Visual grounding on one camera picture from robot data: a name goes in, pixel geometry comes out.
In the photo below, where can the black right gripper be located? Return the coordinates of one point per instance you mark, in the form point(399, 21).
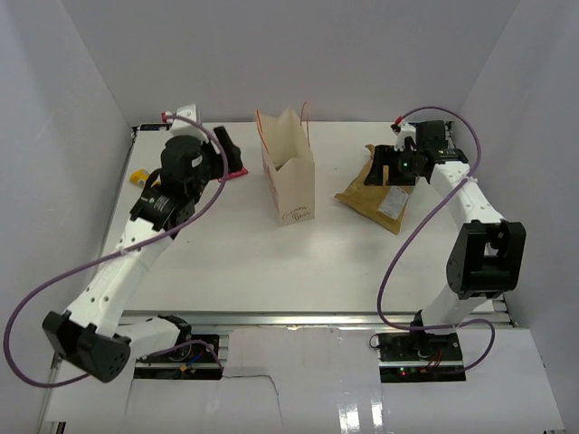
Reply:
point(381, 155)

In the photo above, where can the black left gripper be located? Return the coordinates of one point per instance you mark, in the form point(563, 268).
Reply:
point(232, 152)

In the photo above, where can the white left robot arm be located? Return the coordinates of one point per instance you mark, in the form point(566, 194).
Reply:
point(88, 334)

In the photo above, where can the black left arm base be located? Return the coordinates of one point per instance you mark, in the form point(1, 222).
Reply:
point(194, 362)

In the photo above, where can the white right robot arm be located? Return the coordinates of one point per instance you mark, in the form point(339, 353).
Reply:
point(486, 257)

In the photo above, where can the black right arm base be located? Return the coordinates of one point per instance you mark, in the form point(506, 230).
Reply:
point(418, 357)

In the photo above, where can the large brown snack bag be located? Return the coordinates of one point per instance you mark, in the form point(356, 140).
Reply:
point(384, 205)

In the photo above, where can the beige paper bag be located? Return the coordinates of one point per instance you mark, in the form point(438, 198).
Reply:
point(288, 163)

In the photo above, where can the red snack packet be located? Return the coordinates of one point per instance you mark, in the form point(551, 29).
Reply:
point(231, 174)

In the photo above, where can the blue table label left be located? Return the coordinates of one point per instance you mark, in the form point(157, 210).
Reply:
point(153, 127)

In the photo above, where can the yellow snack packet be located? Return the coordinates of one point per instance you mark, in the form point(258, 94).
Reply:
point(139, 178)

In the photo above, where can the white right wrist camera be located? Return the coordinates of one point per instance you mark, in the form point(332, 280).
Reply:
point(402, 129)

